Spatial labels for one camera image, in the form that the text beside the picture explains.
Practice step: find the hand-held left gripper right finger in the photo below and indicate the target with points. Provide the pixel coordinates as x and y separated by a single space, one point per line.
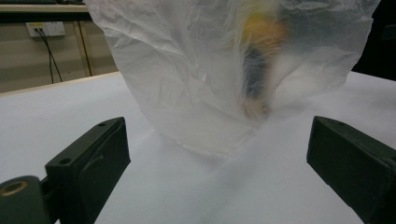
351 155

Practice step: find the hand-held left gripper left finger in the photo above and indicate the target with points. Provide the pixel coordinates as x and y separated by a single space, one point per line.
90 168

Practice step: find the yellow and blue toy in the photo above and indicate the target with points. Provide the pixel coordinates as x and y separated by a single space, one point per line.
258 65

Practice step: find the translucent white plastic bag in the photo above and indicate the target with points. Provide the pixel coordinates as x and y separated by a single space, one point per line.
186 77

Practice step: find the wooden desk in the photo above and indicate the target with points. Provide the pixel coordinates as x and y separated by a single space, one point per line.
40 9

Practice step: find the white wall power socket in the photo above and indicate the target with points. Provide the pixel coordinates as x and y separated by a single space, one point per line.
46 28

